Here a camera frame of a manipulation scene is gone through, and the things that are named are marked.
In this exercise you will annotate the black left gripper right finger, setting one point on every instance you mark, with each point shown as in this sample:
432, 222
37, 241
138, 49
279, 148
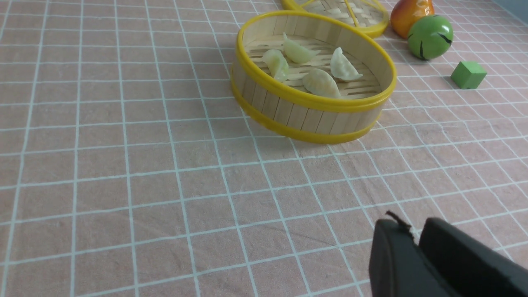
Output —
470, 267

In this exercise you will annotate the pink grid tablecloth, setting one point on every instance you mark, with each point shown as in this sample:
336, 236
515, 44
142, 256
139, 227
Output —
129, 170

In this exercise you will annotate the green toy apple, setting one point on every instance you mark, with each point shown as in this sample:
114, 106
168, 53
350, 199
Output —
430, 37

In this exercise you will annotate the orange yellow toy pear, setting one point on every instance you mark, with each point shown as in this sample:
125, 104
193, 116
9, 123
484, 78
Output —
406, 12

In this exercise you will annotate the greenish dumpling bottom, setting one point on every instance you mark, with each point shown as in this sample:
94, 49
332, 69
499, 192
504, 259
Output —
277, 64

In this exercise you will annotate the bamboo steamer tray yellow rim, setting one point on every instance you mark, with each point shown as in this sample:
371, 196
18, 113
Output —
287, 108

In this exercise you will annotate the white dumpling bottom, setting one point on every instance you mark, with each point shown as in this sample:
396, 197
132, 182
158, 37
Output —
297, 53

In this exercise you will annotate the woven bamboo steamer lid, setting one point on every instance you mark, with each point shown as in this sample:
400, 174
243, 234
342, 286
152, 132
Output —
369, 16

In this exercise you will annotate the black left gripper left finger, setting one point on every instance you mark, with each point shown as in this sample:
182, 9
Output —
398, 268

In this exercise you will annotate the green foam cube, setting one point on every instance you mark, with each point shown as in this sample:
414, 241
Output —
468, 75

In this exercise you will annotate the greenish dumpling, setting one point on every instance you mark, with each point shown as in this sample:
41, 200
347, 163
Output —
277, 64
341, 68

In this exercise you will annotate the white dumpling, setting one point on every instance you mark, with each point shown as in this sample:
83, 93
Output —
320, 83
297, 53

